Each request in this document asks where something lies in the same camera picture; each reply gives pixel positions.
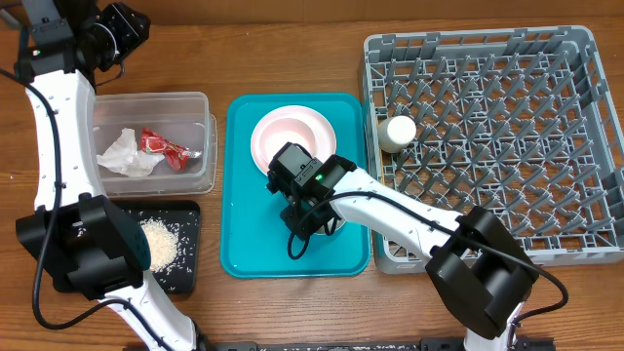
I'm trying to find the pink bowl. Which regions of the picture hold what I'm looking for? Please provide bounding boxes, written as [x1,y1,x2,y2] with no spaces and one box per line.
[252,116,316,174]

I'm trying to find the red snack wrapper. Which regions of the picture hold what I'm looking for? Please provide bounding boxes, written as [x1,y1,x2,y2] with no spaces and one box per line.
[140,127,203,172]

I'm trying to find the cream cup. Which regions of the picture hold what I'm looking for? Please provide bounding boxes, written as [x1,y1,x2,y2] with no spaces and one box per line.
[377,115,416,153]

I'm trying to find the white napkin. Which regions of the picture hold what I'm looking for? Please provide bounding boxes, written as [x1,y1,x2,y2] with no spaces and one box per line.
[97,128,165,177]

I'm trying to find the rice and food scraps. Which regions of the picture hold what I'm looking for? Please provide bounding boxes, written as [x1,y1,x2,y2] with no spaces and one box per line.
[72,216,196,293]

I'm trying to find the grey bowl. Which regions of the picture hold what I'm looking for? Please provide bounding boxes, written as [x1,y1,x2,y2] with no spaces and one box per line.
[311,217,345,236]

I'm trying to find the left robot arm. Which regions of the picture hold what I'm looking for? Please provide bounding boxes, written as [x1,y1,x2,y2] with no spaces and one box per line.
[11,0,209,350]

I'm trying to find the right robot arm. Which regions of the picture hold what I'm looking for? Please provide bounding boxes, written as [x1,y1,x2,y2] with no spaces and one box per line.
[267,142,538,350]

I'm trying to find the teal plastic tray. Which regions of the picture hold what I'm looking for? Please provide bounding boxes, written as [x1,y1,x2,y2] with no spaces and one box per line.
[220,93,371,278]

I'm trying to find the pink plate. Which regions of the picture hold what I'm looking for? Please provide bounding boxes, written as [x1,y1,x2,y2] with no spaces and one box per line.
[260,105,337,162]

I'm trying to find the clear plastic bin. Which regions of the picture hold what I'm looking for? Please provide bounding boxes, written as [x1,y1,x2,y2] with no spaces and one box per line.
[94,92,217,198]

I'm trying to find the black plastic tray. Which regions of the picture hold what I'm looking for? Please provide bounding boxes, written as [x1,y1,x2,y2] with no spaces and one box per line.
[52,198,202,295]

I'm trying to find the grey dish rack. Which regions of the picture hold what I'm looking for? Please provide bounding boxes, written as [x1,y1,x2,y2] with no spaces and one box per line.
[362,25,623,266]

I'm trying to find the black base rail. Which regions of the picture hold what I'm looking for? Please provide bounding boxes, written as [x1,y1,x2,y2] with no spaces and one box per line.
[209,336,557,351]

